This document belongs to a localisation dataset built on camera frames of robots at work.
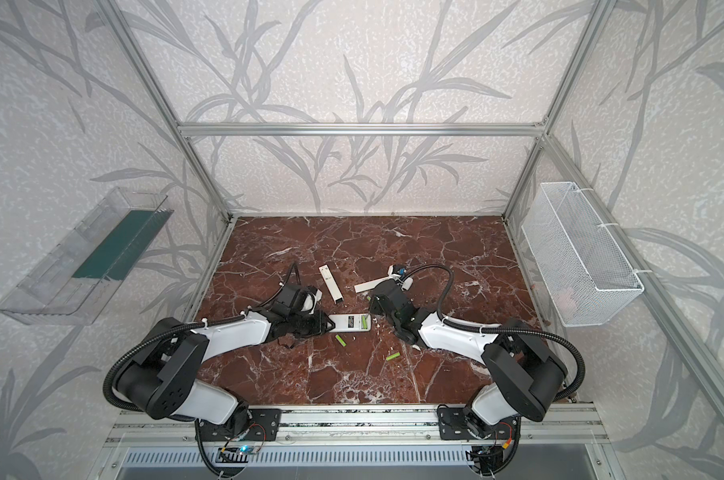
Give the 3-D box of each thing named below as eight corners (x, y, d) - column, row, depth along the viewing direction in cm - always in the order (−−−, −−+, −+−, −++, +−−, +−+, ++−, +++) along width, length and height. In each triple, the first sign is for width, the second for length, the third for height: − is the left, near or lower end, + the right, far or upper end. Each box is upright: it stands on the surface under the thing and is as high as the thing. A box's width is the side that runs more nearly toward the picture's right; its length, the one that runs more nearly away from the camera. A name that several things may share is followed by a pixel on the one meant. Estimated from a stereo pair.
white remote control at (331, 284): (334, 304, 98) (333, 301, 96) (319, 271, 106) (318, 267, 105) (343, 300, 99) (343, 297, 97) (328, 267, 107) (327, 263, 106)
